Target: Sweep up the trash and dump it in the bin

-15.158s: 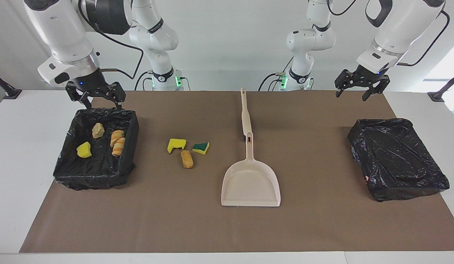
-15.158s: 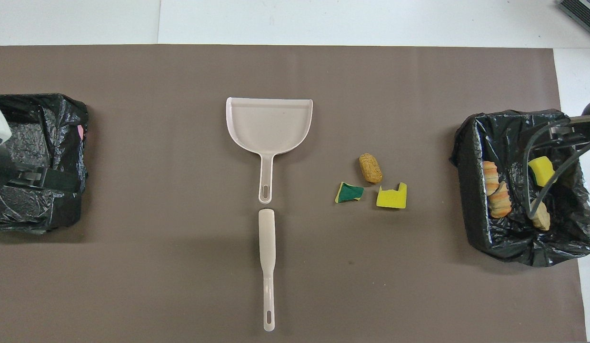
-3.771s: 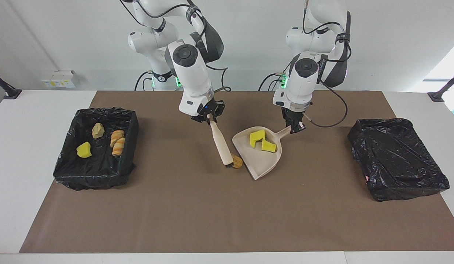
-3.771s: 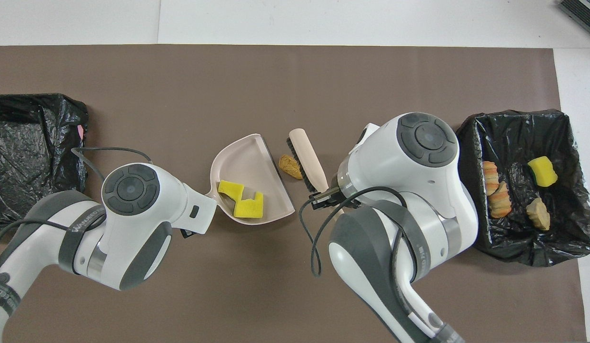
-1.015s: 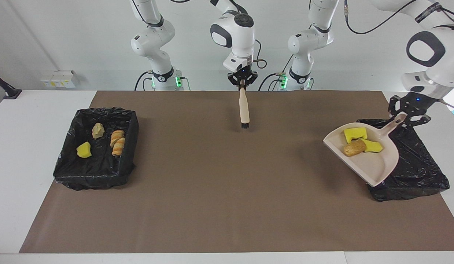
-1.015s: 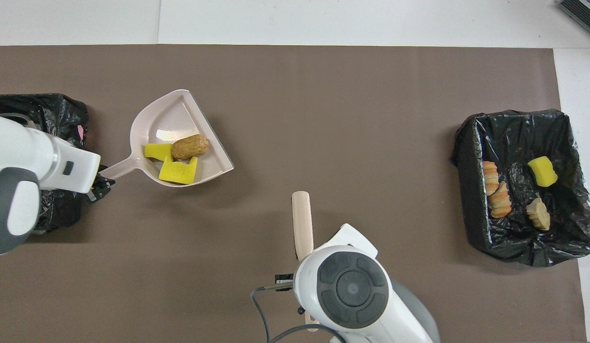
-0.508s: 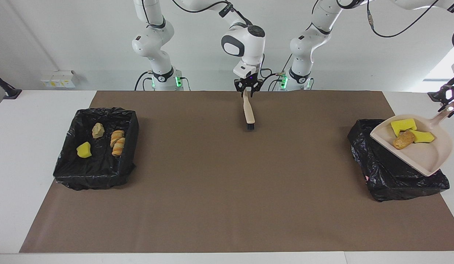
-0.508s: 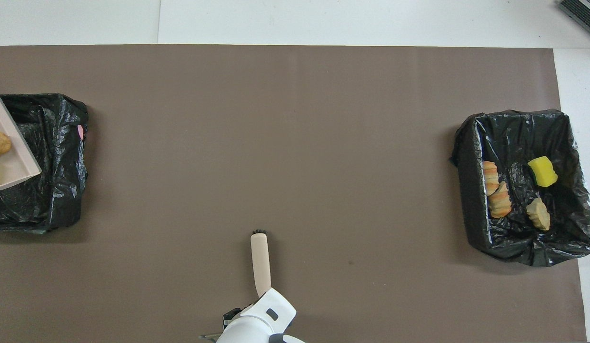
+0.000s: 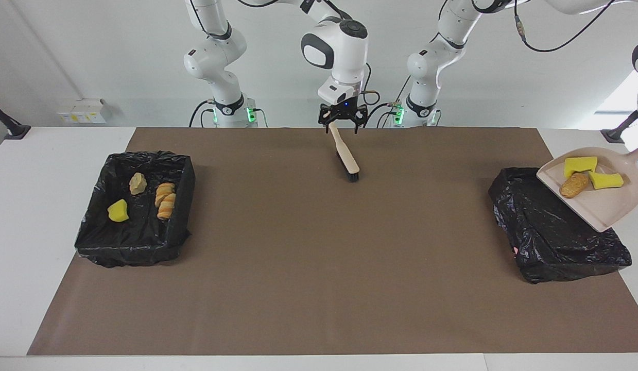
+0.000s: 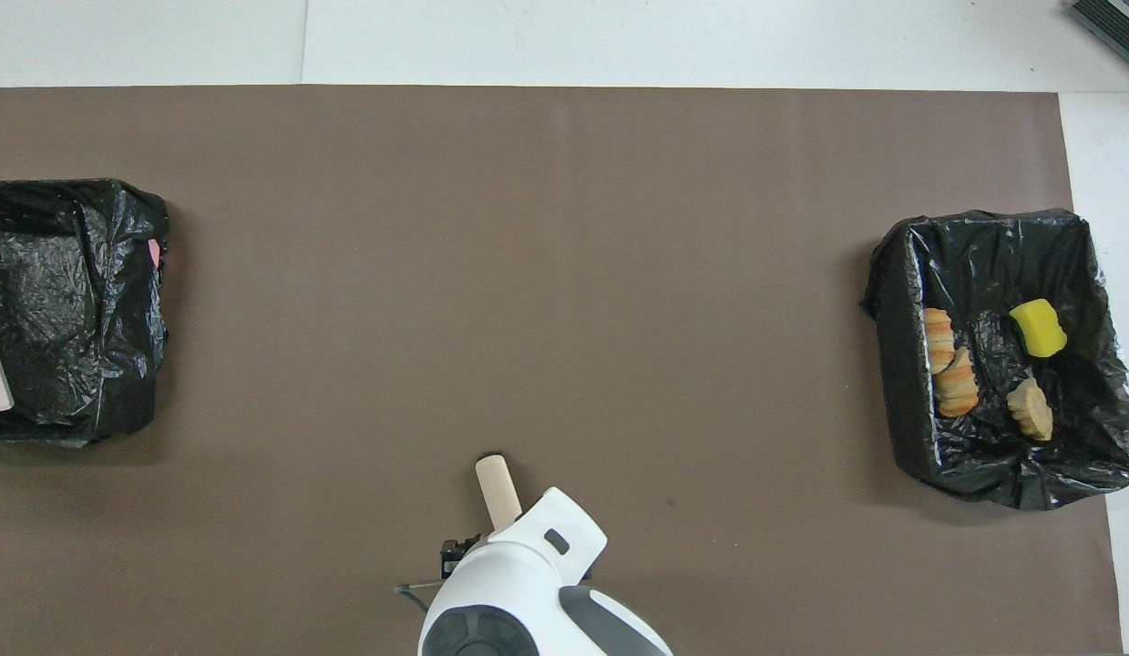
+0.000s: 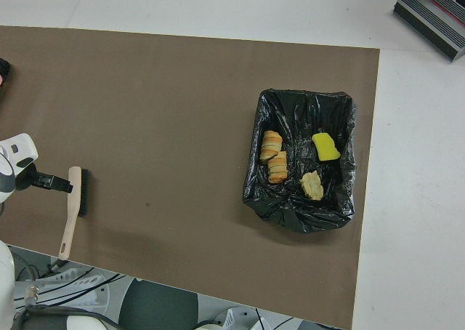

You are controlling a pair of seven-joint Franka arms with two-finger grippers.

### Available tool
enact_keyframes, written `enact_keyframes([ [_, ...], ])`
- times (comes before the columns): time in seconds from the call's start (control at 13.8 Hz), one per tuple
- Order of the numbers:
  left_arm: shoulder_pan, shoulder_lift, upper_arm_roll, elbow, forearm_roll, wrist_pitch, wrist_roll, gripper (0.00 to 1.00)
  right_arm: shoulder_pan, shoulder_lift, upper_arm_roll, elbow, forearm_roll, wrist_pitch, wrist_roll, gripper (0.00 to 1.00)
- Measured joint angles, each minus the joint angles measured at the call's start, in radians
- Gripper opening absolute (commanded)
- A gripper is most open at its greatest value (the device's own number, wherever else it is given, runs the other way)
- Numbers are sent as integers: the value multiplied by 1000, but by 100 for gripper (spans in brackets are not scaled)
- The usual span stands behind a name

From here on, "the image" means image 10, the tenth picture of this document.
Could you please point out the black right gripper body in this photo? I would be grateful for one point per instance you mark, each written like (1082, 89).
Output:
(459, 554)

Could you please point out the beige hand brush black bristles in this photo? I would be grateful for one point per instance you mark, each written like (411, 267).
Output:
(498, 492)

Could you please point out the beige bread chunk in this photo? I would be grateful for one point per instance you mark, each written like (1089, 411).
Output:
(1029, 408)

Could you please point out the yellow sponge piece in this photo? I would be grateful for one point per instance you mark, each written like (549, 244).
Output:
(1040, 328)

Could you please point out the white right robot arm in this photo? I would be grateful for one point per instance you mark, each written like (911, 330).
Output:
(528, 592)

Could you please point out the black bag-lined bin pink tag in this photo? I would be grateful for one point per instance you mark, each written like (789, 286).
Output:
(72, 273)

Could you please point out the brown table mat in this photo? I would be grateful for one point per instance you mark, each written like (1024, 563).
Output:
(528, 273)

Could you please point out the dark ribbed device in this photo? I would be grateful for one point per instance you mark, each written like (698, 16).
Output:
(1120, 23)

